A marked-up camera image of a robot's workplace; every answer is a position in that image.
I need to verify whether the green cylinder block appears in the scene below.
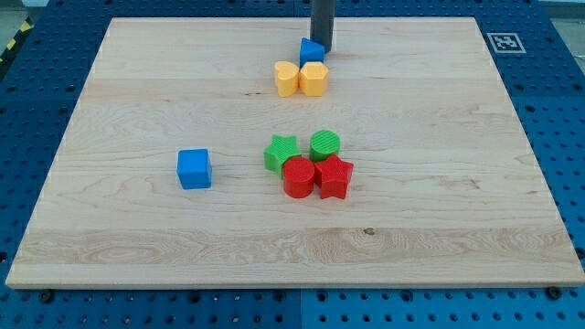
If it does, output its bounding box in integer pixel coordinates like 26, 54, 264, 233
309, 130, 341, 162

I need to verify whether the yellow heart block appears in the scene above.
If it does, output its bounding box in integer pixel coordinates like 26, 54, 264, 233
274, 60, 300, 97

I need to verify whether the blue cube block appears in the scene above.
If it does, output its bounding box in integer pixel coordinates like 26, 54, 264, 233
176, 149, 212, 189

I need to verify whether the red cylinder block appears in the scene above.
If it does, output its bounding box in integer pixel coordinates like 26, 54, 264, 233
282, 156, 314, 198

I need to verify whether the green star block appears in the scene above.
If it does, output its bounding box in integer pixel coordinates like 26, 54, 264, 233
263, 134, 302, 178

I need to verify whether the white fiducial marker tag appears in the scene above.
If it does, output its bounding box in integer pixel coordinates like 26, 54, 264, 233
487, 32, 526, 54

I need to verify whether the yellow hexagon block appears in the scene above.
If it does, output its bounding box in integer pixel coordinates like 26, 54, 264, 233
299, 61, 329, 97

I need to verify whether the black bolt front left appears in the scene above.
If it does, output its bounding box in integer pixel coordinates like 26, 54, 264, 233
37, 290, 54, 304

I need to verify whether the red star block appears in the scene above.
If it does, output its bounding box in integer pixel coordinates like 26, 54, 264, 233
314, 154, 354, 199

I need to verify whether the black bolt front right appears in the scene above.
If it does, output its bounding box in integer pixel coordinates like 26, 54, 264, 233
546, 286, 563, 301

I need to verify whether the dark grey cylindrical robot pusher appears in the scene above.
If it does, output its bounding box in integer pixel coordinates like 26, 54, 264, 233
310, 0, 335, 54

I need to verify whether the yellow black hazard tape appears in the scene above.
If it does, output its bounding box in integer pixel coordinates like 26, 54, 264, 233
1, 16, 34, 64

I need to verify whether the black bolt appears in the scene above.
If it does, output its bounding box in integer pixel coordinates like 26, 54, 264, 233
546, 286, 563, 301
37, 290, 54, 304

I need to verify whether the blue triangular prism block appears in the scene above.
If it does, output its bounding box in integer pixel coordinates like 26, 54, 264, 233
299, 37, 324, 68

